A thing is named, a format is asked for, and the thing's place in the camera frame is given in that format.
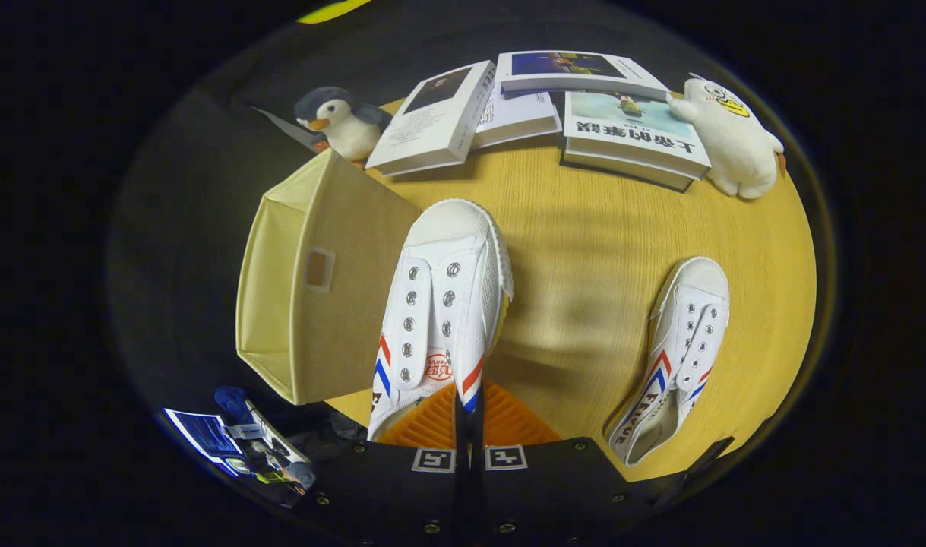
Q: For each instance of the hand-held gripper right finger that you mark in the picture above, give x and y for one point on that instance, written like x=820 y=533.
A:
x=554 y=479

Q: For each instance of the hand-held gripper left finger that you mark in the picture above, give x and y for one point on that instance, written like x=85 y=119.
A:
x=387 y=479

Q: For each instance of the white striped canvas shoe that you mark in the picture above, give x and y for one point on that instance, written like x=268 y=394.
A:
x=447 y=228
x=698 y=289

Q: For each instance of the beige fabric storage box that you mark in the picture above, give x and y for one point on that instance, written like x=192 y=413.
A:
x=356 y=228

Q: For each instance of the blue crumpled cloth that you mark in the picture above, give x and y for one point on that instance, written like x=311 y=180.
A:
x=231 y=403

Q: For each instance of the blue lit monitor screen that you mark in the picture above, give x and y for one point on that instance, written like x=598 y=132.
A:
x=200 y=437

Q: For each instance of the blue penguin plush toy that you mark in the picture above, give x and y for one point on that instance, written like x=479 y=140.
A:
x=349 y=129

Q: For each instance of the pale teal cover book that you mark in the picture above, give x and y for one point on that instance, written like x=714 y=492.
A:
x=630 y=129

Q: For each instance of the white portrait cover book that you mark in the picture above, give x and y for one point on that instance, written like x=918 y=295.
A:
x=432 y=121

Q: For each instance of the plain white text book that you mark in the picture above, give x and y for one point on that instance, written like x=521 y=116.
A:
x=519 y=118

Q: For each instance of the white duck plush toy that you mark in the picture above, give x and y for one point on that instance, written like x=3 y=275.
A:
x=736 y=144

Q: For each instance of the blue night cover book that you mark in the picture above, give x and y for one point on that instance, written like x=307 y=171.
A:
x=576 y=68

